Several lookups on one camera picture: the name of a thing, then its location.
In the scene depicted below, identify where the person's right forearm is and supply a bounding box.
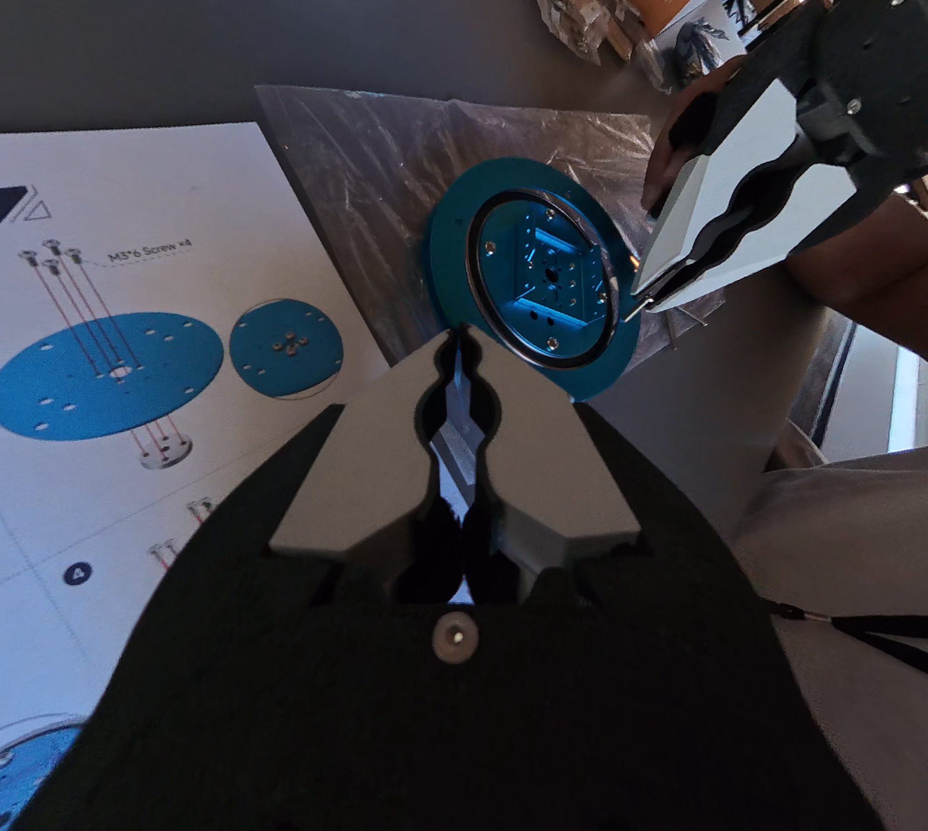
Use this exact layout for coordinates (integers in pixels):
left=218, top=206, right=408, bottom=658
left=782, top=189, right=928, bottom=362

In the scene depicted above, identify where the clear bag with dark parts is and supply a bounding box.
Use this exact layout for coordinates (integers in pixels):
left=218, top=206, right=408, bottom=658
left=652, top=19, right=735, bottom=94

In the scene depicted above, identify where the grey desk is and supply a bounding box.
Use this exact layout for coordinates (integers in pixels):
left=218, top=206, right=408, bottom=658
left=0, top=0, right=864, bottom=484

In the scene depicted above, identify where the person's right hand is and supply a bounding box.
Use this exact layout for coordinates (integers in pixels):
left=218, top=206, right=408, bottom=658
left=640, top=57, right=749, bottom=217

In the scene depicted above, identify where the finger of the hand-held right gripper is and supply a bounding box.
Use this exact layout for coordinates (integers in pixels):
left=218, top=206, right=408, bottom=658
left=644, top=135, right=862, bottom=314
left=631, top=77, right=802, bottom=299

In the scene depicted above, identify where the assembly manual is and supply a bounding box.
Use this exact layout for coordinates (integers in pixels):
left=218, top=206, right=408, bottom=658
left=0, top=120, right=396, bottom=831

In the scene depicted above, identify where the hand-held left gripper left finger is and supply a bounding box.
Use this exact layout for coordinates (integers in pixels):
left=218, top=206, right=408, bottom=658
left=270, top=329, right=465, bottom=603

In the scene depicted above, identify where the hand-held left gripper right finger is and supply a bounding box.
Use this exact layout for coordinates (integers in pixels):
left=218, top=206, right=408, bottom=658
left=458, top=323, right=640, bottom=603

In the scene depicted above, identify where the round bearing with blue bracket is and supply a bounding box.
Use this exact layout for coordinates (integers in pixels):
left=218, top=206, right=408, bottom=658
left=466, top=188, right=622, bottom=370

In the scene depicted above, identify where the large clear plastic bag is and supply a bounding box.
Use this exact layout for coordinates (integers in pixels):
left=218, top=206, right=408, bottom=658
left=254, top=84, right=729, bottom=411

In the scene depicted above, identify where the teal metal ring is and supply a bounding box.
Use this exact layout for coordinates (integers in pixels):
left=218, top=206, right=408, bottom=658
left=422, top=157, right=644, bottom=403

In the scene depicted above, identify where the black strap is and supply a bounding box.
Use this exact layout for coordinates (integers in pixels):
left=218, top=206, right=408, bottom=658
left=768, top=602, right=928, bottom=674

